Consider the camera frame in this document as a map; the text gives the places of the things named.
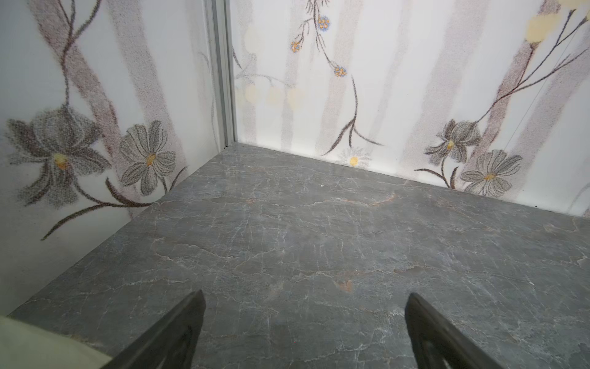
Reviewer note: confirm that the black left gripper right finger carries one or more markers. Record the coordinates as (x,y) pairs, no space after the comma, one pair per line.
(437,343)

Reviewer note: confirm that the pale yellow plastic bag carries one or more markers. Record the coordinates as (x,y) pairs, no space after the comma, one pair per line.
(26,346)

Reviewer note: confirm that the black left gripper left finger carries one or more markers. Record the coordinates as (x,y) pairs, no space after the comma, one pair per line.
(169,343)

